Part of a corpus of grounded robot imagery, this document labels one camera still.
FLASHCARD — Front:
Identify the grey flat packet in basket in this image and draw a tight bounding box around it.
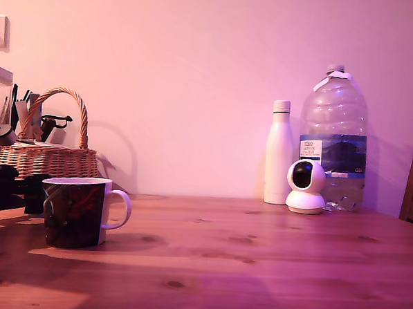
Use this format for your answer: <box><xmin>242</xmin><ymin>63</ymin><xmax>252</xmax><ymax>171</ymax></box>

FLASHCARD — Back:
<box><xmin>26</xmin><ymin>92</ymin><xmax>45</xmax><ymax>140</ymax></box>

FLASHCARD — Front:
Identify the large clear plastic water bottle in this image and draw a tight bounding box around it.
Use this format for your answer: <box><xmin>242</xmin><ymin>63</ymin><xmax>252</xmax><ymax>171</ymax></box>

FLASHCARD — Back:
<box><xmin>295</xmin><ymin>62</ymin><xmax>372</xmax><ymax>214</ymax></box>

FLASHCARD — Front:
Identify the white card in basket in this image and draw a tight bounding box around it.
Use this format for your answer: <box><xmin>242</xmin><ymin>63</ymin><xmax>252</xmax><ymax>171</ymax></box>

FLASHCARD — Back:
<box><xmin>13</xmin><ymin>100</ymin><xmax>32</xmax><ymax>139</ymax></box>

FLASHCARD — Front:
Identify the dark patterned mug white handle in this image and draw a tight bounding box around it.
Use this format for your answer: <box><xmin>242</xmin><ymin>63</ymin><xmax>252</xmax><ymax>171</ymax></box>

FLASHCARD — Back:
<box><xmin>37</xmin><ymin>174</ymin><xmax>134</xmax><ymax>253</ymax></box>

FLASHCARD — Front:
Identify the woven wicker basket with handle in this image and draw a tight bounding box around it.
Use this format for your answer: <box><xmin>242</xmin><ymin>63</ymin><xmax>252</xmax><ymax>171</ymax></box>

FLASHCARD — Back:
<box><xmin>0</xmin><ymin>84</ymin><xmax>103</xmax><ymax>185</ymax></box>

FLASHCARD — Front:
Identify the black handled tool in basket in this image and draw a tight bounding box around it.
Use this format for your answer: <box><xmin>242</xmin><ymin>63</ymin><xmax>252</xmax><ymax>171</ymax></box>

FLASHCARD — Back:
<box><xmin>39</xmin><ymin>113</ymin><xmax>74</xmax><ymax>144</ymax></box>

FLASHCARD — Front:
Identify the small white round camera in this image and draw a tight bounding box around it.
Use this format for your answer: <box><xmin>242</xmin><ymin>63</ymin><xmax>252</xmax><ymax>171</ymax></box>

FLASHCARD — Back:
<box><xmin>284</xmin><ymin>158</ymin><xmax>329</xmax><ymax>216</ymax></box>

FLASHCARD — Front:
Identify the white insulated bottle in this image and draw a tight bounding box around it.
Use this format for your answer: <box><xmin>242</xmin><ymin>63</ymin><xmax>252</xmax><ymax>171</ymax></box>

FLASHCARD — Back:
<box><xmin>263</xmin><ymin>99</ymin><xmax>298</xmax><ymax>206</ymax></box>

